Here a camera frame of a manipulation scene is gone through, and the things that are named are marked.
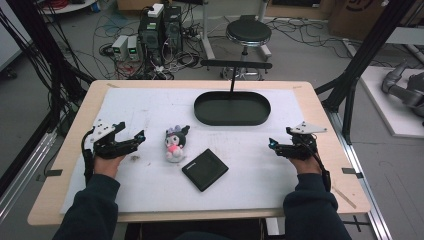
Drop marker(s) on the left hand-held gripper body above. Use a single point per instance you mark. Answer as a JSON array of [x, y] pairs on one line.
[[106, 148]]

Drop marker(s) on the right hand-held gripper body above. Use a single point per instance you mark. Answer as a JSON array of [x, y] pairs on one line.
[[300, 150]]

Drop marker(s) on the black and pink plush toy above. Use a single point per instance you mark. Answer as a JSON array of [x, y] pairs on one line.
[[175, 143]]

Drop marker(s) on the black square case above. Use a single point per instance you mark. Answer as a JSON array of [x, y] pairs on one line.
[[205, 170]]

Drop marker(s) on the person's right hand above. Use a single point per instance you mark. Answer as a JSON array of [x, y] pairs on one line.
[[306, 166]]

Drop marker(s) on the person's left hand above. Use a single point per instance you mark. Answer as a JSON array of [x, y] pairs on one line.
[[106, 166]]

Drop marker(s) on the white table mat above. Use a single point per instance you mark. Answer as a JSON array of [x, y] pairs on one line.
[[240, 160]]

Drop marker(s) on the black tape strip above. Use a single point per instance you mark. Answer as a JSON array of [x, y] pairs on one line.
[[351, 172], [53, 173]]

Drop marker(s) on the grey bench power supply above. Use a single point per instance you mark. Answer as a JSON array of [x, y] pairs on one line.
[[119, 46], [133, 48]]

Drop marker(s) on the white platform board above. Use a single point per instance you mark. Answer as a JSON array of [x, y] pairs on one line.
[[383, 110]]

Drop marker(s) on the black computer tower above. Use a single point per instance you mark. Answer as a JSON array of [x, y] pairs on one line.
[[173, 28], [150, 33]]

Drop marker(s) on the black round stool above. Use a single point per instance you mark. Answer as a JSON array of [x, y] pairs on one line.
[[248, 31]]

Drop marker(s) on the white desk leg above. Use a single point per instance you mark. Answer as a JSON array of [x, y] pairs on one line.
[[206, 33]]

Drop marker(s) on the white box on tower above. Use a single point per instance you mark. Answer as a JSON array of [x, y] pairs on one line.
[[155, 10]]

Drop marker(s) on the cardboard box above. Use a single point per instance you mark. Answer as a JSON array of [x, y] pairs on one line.
[[360, 16]]

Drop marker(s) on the white round table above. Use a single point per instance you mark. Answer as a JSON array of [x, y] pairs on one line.
[[66, 6]]

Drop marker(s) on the aluminium rail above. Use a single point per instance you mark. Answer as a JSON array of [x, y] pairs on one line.
[[366, 186], [23, 170]]

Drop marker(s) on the black frame post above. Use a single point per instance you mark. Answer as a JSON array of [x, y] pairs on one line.
[[40, 46], [370, 46]]

